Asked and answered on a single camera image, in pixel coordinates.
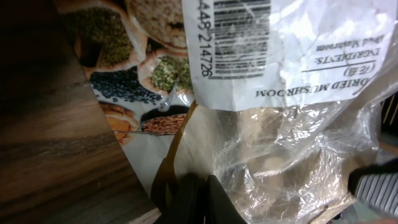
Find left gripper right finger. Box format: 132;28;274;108
205;175;246;224

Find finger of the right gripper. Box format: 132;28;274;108
348;158;397;218

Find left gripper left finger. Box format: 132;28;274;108
154;174;205;224

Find brown PanTree snack bag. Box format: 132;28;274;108
55;0;397;223

